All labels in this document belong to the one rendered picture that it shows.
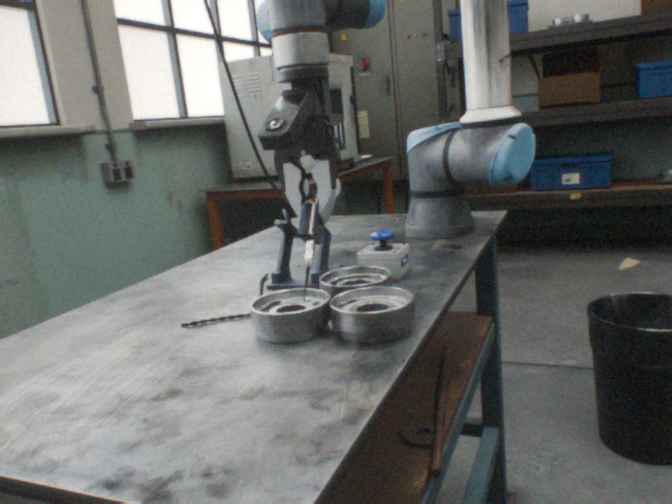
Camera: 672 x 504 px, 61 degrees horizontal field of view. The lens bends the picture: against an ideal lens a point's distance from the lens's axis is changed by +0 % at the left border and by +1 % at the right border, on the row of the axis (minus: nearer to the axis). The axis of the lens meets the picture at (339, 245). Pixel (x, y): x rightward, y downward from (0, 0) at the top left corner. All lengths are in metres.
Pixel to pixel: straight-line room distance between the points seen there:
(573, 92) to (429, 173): 2.97
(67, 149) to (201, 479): 2.19
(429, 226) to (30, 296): 1.67
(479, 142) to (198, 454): 0.80
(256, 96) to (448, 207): 2.07
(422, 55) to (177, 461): 4.23
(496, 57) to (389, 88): 3.52
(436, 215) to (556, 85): 2.99
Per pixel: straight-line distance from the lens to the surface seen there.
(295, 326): 0.70
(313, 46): 0.80
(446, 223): 1.21
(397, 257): 0.92
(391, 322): 0.68
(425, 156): 1.21
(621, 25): 4.10
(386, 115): 4.65
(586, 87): 4.13
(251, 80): 3.17
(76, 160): 2.61
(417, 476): 0.90
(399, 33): 4.65
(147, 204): 2.89
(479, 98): 1.14
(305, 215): 0.79
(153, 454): 0.54
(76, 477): 0.54
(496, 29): 1.15
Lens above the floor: 1.06
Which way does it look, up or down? 12 degrees down
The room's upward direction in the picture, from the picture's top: 6 degrees counter-clockwise
